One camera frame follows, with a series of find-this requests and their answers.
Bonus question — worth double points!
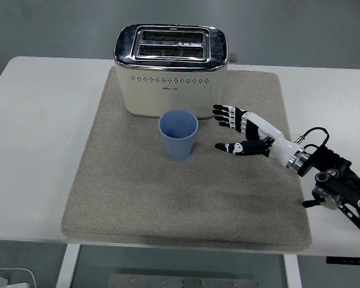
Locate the beige felt table mat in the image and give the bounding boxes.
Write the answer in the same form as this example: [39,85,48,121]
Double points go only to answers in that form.
[61,66,314,252]

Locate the blue plastic cup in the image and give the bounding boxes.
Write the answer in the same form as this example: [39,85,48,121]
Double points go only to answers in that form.
[158,109,199,163]

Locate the grey metal plate with screws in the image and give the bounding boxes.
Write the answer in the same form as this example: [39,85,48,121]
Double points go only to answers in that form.
[107,273,262,288]

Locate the black table control panel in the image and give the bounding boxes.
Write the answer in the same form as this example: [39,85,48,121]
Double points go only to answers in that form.
[326,256,360,265]

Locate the white plastic bin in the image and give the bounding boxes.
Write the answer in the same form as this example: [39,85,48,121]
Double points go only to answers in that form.
[0,268,37,288]

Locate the white table leg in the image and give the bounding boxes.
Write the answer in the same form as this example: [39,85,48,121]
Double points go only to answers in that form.
[283,254,303,288]
[55,244,81,288]

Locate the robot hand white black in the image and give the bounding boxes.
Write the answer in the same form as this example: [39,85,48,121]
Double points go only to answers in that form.
[212,104,301,166]

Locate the cream toaster chrome top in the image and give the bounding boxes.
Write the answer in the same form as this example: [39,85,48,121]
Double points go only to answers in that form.
[112,23,239,120]

